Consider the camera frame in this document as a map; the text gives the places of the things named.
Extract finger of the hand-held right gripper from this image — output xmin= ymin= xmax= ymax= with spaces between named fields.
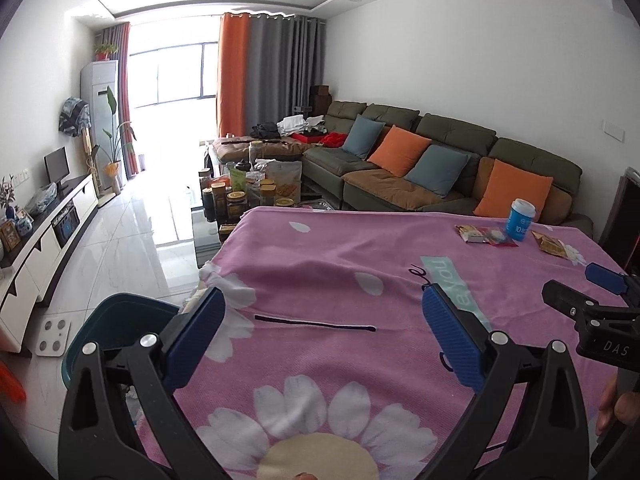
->
xmin=584 ymin=261 xmax=640 ymax=307
xmin=542 ymin=280 xmax=602 ymax=332

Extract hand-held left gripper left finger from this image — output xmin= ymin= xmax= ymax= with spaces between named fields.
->
xmin=57 ymin=286 xmax=233 ymax=480

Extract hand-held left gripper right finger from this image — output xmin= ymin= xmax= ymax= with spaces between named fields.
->
xmin=422 ymin=282 xmax=591 ymax=480

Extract dark teal waste bin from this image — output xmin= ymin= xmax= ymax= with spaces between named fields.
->
xmin=62 ymin=292 xmax=182 ymax=391

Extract person's right hand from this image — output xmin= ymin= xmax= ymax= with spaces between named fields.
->
xmin=595 ymin=375 xmax=640 ymax=437

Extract small gold wrapper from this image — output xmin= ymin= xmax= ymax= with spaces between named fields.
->
xmin=531 ymin=230 xmax=571 ymax=259

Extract dark folded panel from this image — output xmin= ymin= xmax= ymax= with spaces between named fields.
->
xmin=597 ymin=170 xmax=640 ymax=276

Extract blue cup with white lid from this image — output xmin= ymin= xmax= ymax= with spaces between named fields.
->
xmin=504 ymin=198 xmax=537 ymax=241

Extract brown snack packet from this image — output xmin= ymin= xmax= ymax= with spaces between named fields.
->
xmin=455 ymin=224 xmax=493 ymax=245

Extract orange cushion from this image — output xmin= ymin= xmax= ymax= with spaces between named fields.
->
xmin=472 ymin=158 xmax=554 ymax=223
xmin=367 ymin=125 xmax=432 ymax=177

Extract cluster of jars and bottles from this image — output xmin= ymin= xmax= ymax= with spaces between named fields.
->
xmin=197 ymin=140 xmax=296 ymax=226

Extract pink floral blanket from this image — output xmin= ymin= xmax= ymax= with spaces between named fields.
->
xmin=132 ymin=205 xmax=640 ymax=480

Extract white bathroom scale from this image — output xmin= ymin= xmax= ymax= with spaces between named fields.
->
xmin=37 ymin=317 xmax=72 ymax=358

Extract blue-grey cushion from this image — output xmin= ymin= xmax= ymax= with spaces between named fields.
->
xmin=342 ymin=115 xmax=386 ymax=159
xmin=404 ymin=144 xmax=472 ymax=198

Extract white and black TV cabinet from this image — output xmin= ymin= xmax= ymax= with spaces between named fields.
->
xmin=0 ymin=172 xmax=100 ymax=356

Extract tall plant in yellow pot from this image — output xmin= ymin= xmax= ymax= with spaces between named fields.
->
xmin=95 ymin=85 xmax=137 ymax=196

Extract clear plastic bag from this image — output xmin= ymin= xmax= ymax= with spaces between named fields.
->
xmin=25 ymin=182 xmax=58 ymax=216

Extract wooden coat rack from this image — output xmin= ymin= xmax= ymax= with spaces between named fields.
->
xmin=80 ymin=127 xmax=101 ymax=196

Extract blue and white vase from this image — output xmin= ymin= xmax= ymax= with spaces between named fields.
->
xmin=14 ymin=207 xmax=35 ymax=238

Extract olive green sofa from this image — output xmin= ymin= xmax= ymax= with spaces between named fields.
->
xmin=210 ymin=100 xmax=596 ymax=238

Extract black monitor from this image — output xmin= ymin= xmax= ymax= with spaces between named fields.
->
xmin=44 ymin=146 xmax=71 ymax=192

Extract pile of white clothes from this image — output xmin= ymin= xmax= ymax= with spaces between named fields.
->
xmin=276 ymin=115 xmax=326 ymax=136

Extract hanging patterned jacket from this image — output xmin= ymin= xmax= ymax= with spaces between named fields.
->
xmin=57 ymin=97 xmax=93 ymax=138

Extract striped grey and red curtain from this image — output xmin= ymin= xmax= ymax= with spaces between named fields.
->
xmin=95 ymin=21 xmax=138 ymax=181

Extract window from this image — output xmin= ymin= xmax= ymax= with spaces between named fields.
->
xmin=127 ymin=42 xmax=218 ymax=108

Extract orange curtain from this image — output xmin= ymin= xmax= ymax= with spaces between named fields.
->
xmin=216 ymin=12 xmax=253 ymax=138

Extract stacked brown boxes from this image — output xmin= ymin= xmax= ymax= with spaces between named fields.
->
xmin=309 ymin=85 xmax=332 ymax=116

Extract white standing air conditioner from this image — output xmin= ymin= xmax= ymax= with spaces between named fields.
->
xmin=80 ymin=60 xmax=121 ymax=193

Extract small photo frame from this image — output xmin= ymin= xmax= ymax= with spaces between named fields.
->
xmin=0 ymin=220 xmax=22 ymax=252

